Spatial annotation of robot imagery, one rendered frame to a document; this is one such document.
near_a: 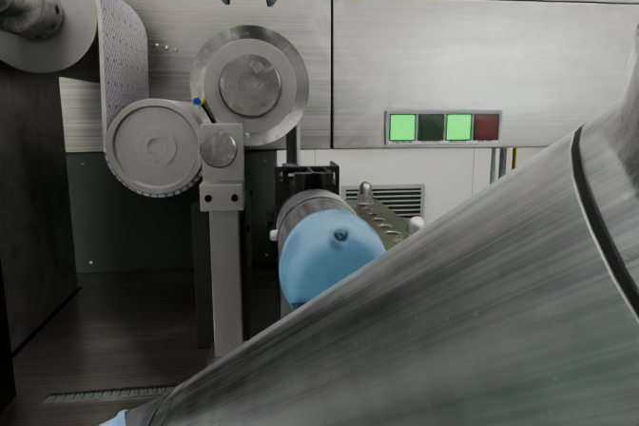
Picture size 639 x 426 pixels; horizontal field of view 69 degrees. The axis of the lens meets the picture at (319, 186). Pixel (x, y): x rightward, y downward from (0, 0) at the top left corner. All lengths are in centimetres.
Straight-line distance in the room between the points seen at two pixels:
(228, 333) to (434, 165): 301
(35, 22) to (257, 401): 51
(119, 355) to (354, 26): 70
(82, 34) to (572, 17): 92
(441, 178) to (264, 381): 342
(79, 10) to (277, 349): 55
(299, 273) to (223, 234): 29
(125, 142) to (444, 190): 311
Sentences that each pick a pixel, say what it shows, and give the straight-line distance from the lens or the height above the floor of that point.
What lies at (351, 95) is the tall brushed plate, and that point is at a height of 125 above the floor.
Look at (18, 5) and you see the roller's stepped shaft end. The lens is 61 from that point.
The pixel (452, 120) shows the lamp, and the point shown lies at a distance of 101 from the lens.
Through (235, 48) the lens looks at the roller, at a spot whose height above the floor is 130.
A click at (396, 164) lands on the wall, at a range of 343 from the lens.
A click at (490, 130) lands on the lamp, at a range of 105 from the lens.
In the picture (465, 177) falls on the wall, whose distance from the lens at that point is 363.
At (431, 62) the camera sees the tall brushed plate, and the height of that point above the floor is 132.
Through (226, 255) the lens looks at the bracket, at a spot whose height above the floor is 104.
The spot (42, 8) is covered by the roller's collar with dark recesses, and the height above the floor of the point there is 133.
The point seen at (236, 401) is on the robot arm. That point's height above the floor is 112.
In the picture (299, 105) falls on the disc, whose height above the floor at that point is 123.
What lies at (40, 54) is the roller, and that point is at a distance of 67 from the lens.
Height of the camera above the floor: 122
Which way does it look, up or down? 9 degrees down
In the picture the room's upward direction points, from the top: straight up
